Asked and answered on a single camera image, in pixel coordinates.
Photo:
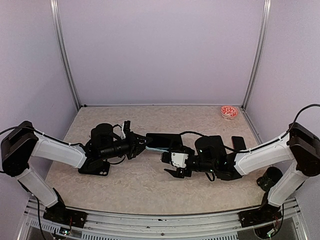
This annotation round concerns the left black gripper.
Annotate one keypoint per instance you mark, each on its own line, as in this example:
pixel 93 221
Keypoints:
pixel 136 147

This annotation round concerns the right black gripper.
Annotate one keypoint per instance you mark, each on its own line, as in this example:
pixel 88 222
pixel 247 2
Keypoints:
pixel 179 173

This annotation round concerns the light blue phone case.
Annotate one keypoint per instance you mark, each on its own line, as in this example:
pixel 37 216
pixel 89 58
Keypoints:
pixel 161 150

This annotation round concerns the teal green phone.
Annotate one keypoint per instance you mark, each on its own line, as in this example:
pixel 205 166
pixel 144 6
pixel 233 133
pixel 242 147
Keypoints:
pixel 165 140

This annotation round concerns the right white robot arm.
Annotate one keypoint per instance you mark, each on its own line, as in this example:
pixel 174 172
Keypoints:
pixel 297 145

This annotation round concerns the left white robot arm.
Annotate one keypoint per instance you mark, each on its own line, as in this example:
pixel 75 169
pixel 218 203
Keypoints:
pixel 24 142

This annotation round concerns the black phone case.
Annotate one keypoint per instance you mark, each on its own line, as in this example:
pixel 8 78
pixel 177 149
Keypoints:
pixel 101 170

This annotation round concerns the black phone red edge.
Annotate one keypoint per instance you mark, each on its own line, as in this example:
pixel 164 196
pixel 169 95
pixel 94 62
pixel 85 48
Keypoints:
pixel 238 143

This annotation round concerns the red white patterned bowl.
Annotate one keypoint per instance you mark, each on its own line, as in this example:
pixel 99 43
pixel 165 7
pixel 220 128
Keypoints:
pixel 229 112

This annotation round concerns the dark green mug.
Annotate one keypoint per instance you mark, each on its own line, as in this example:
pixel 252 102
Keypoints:
pixel 270 177

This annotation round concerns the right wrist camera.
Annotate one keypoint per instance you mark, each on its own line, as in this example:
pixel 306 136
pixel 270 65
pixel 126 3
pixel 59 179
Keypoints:
pixel 176 159

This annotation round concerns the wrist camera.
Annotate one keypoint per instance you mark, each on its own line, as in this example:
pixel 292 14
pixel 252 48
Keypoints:
pixel 176 159
pixel 126 130

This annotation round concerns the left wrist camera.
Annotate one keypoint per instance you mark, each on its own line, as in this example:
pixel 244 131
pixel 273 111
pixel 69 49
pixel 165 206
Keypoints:
pixel 126 130

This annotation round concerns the front aluminium rail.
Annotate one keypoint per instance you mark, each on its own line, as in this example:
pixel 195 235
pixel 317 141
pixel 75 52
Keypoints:
pixel 101 225

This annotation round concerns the left aluminium frame post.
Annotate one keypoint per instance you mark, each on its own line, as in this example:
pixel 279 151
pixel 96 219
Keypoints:
pixel 54 6

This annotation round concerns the aluminium frame post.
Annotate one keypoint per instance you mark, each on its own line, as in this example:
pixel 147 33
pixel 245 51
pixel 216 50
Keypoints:
pixel 258 53
pixel 54 6

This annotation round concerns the right aluminium frame post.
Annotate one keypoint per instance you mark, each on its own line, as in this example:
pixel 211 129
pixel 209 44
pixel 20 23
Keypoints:
pixel 258 53

